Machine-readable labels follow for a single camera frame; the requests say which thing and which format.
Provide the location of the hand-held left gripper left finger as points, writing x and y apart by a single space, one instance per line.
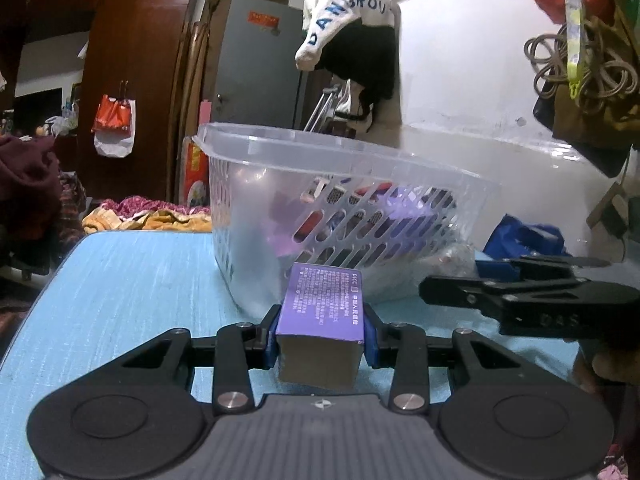
272 345

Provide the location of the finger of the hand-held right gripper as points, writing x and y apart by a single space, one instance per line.
500 270
460 292

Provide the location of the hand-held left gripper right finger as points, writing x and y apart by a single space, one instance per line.
371 345

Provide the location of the purple box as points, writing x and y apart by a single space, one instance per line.
320 305

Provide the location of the white plastic basket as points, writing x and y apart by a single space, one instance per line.
240 220

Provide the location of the person's right hand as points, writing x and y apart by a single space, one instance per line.
607 367

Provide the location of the blue plastic bag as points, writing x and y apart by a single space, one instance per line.
525 240

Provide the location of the red round jar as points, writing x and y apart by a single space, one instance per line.
312 223

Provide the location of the red box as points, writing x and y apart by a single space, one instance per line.
370 189

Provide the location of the white box with blue print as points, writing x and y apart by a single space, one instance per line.
322 191

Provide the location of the yellow cloth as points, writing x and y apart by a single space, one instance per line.
165 222

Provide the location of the pink cloth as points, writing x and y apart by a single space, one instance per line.
620 470

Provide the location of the brown hanging bag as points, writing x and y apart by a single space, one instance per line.
600 130

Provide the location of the red printed packet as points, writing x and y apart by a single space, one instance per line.
196 175

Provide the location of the floral bedding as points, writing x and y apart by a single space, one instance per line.
145 205

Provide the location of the white and black hanging bag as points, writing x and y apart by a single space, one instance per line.
360 107

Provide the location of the pink board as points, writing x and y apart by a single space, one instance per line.
205 117

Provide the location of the leaning wooden boards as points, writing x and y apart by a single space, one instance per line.
190 110

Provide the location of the black hanging garment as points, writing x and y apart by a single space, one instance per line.
365 55

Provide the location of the red and white plastic bag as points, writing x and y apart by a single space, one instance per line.
115 125

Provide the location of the grey door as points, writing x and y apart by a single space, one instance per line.
250 75

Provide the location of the maroon garment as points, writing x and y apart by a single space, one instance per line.
25 180

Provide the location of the brown wooden wardrobe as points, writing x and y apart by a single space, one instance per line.
140 60

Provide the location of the red door label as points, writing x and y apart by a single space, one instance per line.
263 19

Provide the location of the black monitor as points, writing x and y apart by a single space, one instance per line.
35 107

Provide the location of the wall power adapter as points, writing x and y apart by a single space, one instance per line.
607 215

